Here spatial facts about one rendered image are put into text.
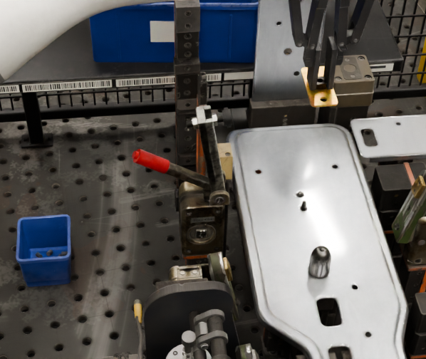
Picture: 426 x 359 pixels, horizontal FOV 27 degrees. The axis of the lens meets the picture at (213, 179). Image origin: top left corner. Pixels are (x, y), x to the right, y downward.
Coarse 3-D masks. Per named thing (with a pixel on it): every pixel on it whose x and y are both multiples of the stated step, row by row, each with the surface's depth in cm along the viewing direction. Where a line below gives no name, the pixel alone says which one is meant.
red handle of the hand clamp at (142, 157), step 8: (136, 152) 130; (144, 152) 131; (136, 160) 130; (144, 160) 130; (152, 160) 131; (160, 160) 132; (168, 160) 133; (152, 168) 132; (160, 168) 132; (168, 168) 132; (176, 168) 133; (184, 168) 135; (176, 176) 134; (184, 176) 134; (192, 176) 135; (200, 176) 136; (200, 184) 136; (208, 184) 136
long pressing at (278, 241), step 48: (240, 144) 154; (288, 144) 154; (336, 144) 154; (240, 192) 145; (288, 192) 146; (336, 192) 146; (288, 240) 139; (336, 240) 139; (384, 240) 139; (288, 288) 132; (336, 288) 132; (384, 288) 132; (288, 336) 126; (336, 336) 126; (384, 336) 127
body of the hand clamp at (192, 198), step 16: (192, 192) 138; (208, 192) 141; (192, 208) 136; (208, 208) 137; (224, 208) 138; (192, 224) 139; (208, 224) 140; (192, 240) 142; (208, 240) 142; (192, 256) 144
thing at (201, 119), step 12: (204, 108) 127; (192, 120) 127; (204, 120) 126; (216, 120) 127; (228, 120) 126; (204, 132) 127; (204, 144) 128; (216, 144) 129; (204, 156) 130; (216, 156) 130; (216, 168) 132; (216, 180) 134
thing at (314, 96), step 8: (304, 72) 128; (320, 72) 128; (304, 80) 126; (320, 80) 126; (320, 88) 125; (312, 96) 124; (320, 96) 124; (328, 96) 124; (312, 104) 123; (320, 104) 123; (328, 104) 123; (336, 104) 123
